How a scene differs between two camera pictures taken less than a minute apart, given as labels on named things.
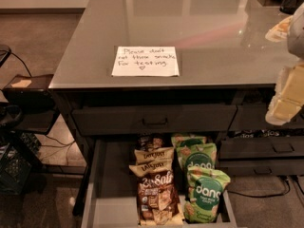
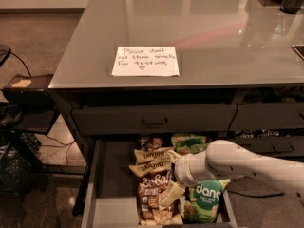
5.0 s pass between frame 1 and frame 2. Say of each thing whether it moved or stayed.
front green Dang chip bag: stayed
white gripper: moved
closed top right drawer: stayed
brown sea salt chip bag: stayed
